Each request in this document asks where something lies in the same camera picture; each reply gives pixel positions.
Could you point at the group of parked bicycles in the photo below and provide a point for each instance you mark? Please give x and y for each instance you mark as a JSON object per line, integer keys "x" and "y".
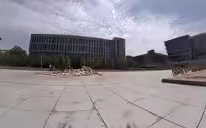
{"x": 181, "y": 70}

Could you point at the row of trees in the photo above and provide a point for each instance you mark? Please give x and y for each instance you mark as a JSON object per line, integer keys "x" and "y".
{"x": 57, "y": 61}

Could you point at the dark stepped building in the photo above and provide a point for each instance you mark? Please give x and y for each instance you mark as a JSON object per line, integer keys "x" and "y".
{"x": 191, "y": 46}

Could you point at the long dark glass building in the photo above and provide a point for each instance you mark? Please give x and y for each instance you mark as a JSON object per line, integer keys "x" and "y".
{"x": 77, "y": 46}

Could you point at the pile of fallen bicycles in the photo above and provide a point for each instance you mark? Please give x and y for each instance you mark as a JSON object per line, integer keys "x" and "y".
{"x": 76, "y": 71}

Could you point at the raised paved platform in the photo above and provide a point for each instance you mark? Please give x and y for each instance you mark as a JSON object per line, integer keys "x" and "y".
{"x": 197, "y": 78}

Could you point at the low dark building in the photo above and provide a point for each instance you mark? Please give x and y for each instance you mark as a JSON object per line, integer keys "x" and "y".
{"x": 150, "y": 58}

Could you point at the grey concrete slab plaza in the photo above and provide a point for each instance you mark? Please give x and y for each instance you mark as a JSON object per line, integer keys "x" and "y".
{"x": 101, "y": 100}

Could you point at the robot's own part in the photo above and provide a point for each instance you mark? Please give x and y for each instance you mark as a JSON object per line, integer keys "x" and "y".
{"x": 63, "y": 125}
{"x": 131, "y": 125}

